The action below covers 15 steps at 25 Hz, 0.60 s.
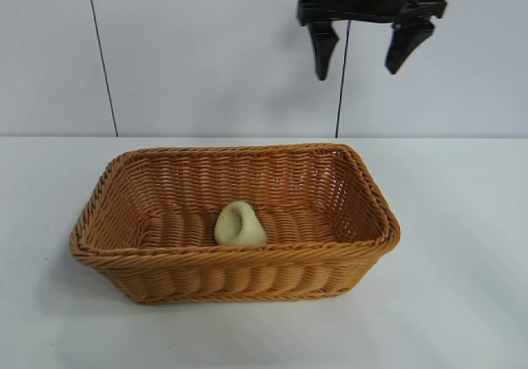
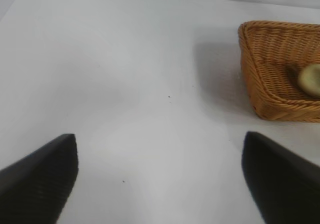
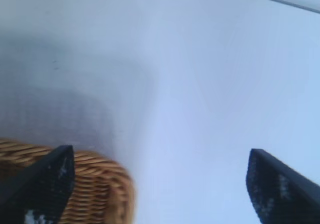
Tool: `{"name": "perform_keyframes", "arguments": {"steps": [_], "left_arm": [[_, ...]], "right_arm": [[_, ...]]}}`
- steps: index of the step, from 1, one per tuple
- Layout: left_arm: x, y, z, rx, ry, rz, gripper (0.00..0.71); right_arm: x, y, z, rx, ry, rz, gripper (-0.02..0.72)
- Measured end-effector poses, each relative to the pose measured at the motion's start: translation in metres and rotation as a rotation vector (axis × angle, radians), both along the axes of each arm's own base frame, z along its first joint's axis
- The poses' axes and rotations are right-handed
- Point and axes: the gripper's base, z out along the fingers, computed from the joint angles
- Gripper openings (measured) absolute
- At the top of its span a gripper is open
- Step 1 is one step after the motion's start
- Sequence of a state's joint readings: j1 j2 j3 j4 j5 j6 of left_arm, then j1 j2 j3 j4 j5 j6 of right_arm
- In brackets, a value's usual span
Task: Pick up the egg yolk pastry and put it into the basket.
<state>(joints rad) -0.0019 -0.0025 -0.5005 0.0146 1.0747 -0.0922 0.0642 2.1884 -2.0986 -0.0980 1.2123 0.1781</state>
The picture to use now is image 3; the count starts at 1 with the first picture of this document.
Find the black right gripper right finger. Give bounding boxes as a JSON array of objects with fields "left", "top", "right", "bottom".
[{"left": 245, "top": 148, "right": 320, "bottom": 224}]

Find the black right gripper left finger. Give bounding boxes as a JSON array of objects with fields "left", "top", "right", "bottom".
[{"left": 0, "top": 145, "right": 76, "bottom": 224}]

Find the brown woven wicker basket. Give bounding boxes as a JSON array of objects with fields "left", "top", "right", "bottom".
[{"left": 0, "top": 138, "right": 137, "bottom": 224}]

